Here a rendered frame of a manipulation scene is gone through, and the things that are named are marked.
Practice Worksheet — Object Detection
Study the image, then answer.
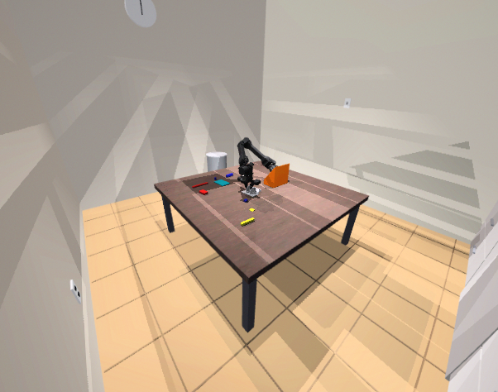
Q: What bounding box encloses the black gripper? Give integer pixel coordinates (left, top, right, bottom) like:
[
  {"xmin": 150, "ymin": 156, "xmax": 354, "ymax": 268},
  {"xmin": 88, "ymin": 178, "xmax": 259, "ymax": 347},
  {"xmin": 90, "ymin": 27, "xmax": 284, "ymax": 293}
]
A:
[{"xmin": 237, "ymin": 173, "xmax": 261, "ymax": 190}]

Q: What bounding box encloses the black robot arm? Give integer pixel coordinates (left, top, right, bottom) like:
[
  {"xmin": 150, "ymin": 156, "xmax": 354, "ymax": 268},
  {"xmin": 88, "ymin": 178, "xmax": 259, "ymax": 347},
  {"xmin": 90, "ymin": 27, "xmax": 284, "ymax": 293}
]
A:
[{"xmin": 237, "ymin": 137, "xmax": 277, "ymax": 184}]

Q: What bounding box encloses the teal rectangular plate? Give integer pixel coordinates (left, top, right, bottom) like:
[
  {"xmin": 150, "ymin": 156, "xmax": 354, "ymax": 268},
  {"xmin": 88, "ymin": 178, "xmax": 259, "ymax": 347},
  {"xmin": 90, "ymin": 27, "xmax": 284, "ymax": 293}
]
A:
[{"xmin": 214, "ymin": 179, "xmax": 230, "ymax": 186}]

